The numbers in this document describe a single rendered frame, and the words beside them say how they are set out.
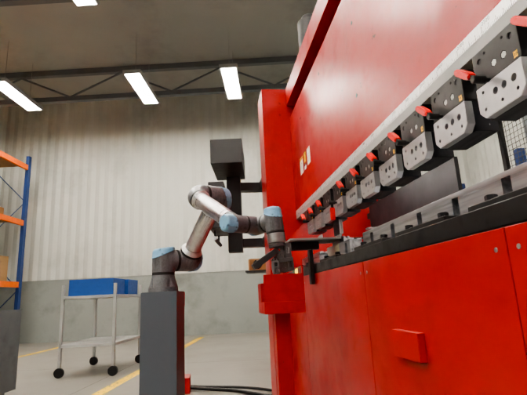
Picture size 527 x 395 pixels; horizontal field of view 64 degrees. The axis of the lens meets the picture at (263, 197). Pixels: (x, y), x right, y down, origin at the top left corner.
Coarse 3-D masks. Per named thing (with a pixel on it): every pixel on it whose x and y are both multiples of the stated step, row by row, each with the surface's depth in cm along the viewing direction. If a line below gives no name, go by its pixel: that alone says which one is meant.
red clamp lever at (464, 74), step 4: (456, 72) 102; (460, 72) 100; (464, 72) 99; (468, 72) 98; (472, 72) 98; (456, 76) 102; (460, 76) 100; (464, 76) 98; (468, 76) 97; (472, 76) 95; (476, 76) 94; (480, 76) 95; (484, 76) 95; (472, 80) 95; (476, 80) 94; (480, 80) 94; (484, 80) 95; (488, 80) 95
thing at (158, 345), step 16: (144, 304) 209; (160, 304) 209; (176, 304) 209; (144, 320) 208; (160, 320) 208; (176, 320) 208; (144, 336) 206; (160, 336) 206; (176, 336) 206; (144, 352) 204; (160, 352) 204; (176, 352) 204; (144, 368) 203; (160, 368) 202; (176, 368) 202; (144, 384) 201; (160, 384) 201; (176, 384) 201
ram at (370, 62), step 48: (384, 0) 151; (432, 0) 119; (480, 0) 99; (336, 48) 207; (384, 48) 152; (432, 48) 120; (480, 48) 99; (336, 96) 209; (384, 96) 153; (336, 144) 210
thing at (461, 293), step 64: (384, 256) 129; (448, 256) 94; (512, 256) 74; (320, 320) 205; (384, 320) 129; (448, 320) 95; (512, 320) 75; (320, 384) 207; (384, 384) 130; (448, 384) 95; (512, 384) 75
